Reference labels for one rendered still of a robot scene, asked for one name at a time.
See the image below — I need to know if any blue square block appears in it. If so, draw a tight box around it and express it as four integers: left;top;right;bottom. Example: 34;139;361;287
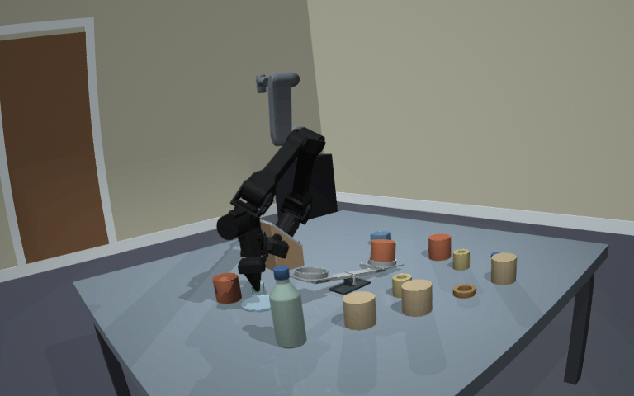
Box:
370;231;391;240

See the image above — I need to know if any pale green cube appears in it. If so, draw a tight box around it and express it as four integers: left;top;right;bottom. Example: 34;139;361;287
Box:
252;280;264;295

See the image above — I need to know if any brown flat ring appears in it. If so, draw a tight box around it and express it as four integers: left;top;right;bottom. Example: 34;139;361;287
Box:
453;284;476;299

